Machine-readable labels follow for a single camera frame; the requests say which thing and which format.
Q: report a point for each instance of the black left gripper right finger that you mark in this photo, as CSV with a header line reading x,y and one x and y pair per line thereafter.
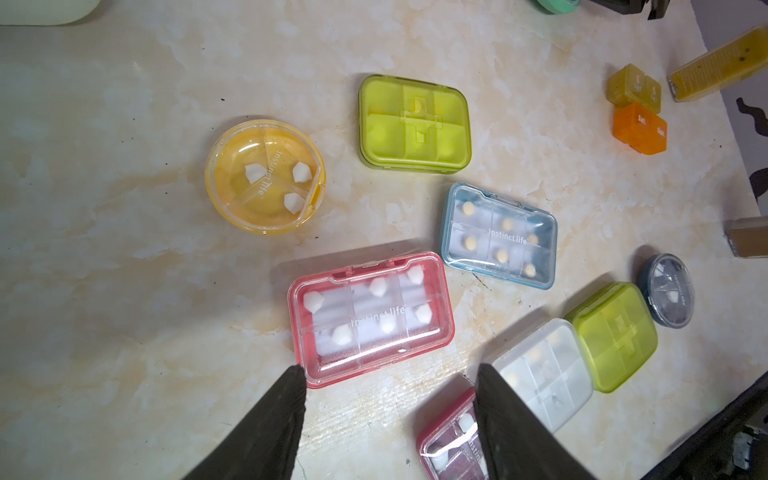
x,y
515,444

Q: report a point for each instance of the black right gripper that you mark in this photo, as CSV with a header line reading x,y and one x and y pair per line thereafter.
x,y
658,8

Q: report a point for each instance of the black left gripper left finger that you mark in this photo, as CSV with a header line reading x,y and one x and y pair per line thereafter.
x,y
264,444

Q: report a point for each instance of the magenta small pillbox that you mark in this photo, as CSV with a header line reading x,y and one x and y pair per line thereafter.
x,y
449,447

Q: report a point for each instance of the clear white pillbox front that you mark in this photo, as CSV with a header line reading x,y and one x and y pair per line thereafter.
x,y
548,371

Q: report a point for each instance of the yellow small pillbox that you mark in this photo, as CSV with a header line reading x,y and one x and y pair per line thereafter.
x,y
631,85

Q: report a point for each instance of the green round pillbox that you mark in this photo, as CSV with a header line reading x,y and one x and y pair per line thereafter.
x,y
559,7

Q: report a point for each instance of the orange small pillbox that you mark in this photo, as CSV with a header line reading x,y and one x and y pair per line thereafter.
x,y
641,129

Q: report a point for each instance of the red rectangular pillbox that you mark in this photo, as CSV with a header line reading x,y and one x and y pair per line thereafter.
x,y
350,321

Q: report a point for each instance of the green lid white pillbox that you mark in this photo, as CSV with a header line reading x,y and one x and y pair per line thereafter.
x,y
616,332

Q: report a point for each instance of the blue rectangular pillbox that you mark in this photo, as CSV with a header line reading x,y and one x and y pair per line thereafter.
x,y
488,234

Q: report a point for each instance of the dark round pillbox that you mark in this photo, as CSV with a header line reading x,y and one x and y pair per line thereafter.
x,y
666,286

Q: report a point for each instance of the yellow round pillbox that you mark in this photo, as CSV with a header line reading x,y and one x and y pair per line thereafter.
x,y
265,177

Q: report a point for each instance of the olive lid pillbox back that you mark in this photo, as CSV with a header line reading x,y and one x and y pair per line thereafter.
x,y
414,126

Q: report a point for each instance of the yellow bottle black cap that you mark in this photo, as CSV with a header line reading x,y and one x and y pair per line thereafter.
x,y
722,67

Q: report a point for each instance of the brown bottle black cap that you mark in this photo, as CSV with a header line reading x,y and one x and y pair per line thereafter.
x,y
748,237

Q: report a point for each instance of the mint green toaster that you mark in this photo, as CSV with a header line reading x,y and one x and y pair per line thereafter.
x,y
44,12

